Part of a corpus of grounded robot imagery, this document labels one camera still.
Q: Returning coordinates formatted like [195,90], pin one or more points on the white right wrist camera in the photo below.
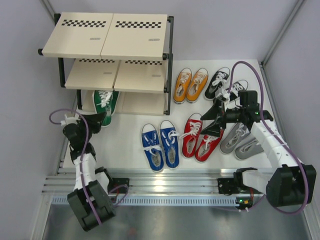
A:
[223,95]

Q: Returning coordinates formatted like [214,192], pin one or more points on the grey canvas sneaker left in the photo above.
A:
[237,134]

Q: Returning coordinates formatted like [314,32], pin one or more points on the black canvas sneaker right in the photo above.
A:
[237,86]

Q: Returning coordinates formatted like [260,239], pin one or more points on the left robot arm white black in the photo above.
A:
[89,199]

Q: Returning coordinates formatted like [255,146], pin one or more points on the orange canvas sneaker right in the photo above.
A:
[197,84]

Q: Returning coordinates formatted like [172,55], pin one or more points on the green canvas sneaker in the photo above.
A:
[105,102]

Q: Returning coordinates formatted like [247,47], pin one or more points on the red canvas sneaker left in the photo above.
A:
[191,135]

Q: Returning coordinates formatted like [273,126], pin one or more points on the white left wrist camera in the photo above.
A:
[68,120]

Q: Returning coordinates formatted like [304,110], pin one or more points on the white slotted cable duct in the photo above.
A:
[185,201]

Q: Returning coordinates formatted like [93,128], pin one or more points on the black canvas sneaker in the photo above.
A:
[237,86]
[217,81]

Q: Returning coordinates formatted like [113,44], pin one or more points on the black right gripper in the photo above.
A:
[213,113]

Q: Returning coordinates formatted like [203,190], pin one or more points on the grey canvas sneaker right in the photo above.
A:
[248,149]

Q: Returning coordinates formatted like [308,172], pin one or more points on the beige shoe shelf black frame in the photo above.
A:
[116,52]

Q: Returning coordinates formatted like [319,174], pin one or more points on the black canvas sneaker left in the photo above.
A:
[217,81]

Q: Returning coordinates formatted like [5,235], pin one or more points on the red canvas sneaker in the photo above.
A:
[207,146]
[191,135]

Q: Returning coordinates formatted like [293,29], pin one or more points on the red canvas sneaker right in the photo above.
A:
[207,146]

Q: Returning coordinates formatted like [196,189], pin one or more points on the blue canvas sneaker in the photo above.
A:
[170,142]
[152,147]

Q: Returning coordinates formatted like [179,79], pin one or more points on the grey canvas sneaker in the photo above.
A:
[248,149]
[237,134]

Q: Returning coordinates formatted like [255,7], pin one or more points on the orange canvas sneaker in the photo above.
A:
[181,86]
[197,84]

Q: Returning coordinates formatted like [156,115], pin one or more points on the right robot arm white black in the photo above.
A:
[291,182]

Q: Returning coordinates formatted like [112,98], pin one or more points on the orange canvas sneaker left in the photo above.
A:
[181,86]

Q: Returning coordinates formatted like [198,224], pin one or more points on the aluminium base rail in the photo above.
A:
[145,182]

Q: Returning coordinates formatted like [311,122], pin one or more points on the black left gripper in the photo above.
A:
[94,120]

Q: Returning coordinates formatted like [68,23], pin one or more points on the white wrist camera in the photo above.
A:
[68,120]
[223,95]

